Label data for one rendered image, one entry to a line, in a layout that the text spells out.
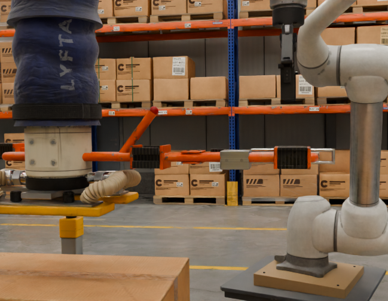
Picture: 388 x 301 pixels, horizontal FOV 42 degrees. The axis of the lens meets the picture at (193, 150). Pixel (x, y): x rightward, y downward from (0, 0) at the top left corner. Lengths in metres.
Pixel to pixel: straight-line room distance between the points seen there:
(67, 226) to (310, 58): 1.03
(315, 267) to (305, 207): 0.22
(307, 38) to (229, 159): 0.50
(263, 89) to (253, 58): 1.47
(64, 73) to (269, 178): 7.21
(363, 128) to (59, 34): 1.00
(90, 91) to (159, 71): 7.31
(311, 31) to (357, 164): 0.53
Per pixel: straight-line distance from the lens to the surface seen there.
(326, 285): 1.85
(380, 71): 1.69
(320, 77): 1.71
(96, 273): 1.41
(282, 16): 1.23
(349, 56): 1.70
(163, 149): 1.25
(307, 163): 1.20
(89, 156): 1.32
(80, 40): 1.31
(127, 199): 1.38
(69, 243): 1.95
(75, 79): 1.29
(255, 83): 8.39
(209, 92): 8.44
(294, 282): 1.88
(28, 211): 1.27
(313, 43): 1.58
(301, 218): 1.92
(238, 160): 1.22
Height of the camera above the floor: 1.34
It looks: 3 degrees down
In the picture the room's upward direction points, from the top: 1 degrees counter-clockwise
